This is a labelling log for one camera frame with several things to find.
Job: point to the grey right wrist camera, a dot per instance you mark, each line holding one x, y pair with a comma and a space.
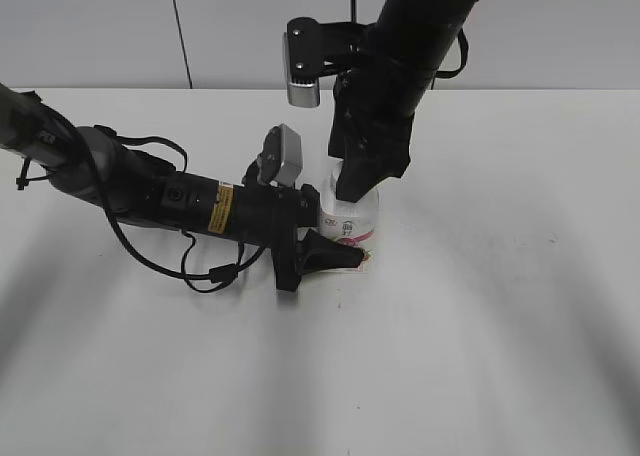
314, 50

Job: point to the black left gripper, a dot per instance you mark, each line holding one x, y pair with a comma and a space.
270, 217

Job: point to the white yili changqing yogurt bottle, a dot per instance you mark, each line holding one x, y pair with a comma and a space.
350, 224

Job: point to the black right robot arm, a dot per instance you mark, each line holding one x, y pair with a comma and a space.
397, 58

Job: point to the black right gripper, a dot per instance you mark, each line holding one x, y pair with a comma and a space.
374, 111

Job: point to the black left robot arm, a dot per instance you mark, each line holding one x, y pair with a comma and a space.
97, 165

